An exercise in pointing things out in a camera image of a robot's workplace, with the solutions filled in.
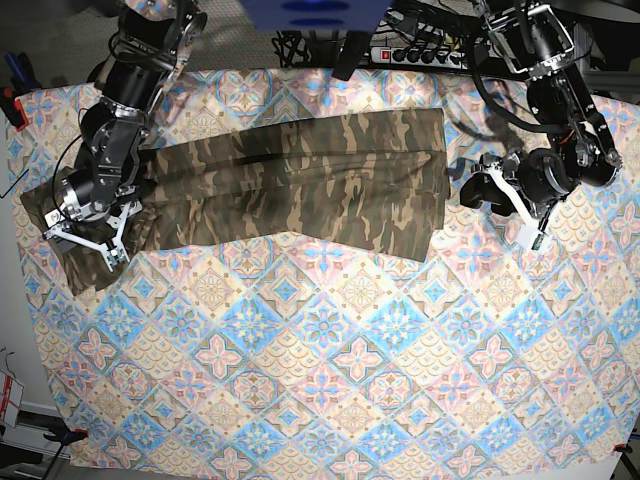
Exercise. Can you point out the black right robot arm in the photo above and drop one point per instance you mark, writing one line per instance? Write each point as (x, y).
(148, 52)

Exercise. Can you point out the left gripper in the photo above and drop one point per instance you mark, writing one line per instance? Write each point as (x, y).
(539, 176)

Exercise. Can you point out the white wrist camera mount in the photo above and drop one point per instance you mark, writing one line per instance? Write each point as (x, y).
(529, 236)
(112, 252)

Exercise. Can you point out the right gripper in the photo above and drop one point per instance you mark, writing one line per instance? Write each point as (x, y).
(98, 228)

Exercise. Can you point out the camouflage T-shirt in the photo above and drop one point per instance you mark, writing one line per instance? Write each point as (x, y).
(376, 181)

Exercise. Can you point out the white power strip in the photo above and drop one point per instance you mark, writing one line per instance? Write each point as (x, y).
(419, 57)

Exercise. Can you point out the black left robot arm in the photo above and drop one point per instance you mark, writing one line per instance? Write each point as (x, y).
(531, 40)

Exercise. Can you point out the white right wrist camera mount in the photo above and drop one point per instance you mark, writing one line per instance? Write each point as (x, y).
(112, 252)

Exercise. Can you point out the red white paper tag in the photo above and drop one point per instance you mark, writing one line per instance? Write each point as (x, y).
(11, 393)

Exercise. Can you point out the patterned tile tablecloth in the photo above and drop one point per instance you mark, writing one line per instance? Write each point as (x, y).
(287, 357)

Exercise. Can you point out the blue clamp bottom left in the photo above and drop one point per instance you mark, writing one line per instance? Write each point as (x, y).
(64, 437)

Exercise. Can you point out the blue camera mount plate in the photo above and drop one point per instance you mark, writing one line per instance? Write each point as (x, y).
(281, 15)

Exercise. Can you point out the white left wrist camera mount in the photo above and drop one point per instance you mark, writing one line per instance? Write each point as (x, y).
(529, 236)

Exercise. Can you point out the red black clamp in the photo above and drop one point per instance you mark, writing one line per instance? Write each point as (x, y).
(13, 109)

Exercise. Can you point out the blue handled clamp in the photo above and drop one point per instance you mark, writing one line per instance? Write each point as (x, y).
(23, 76)

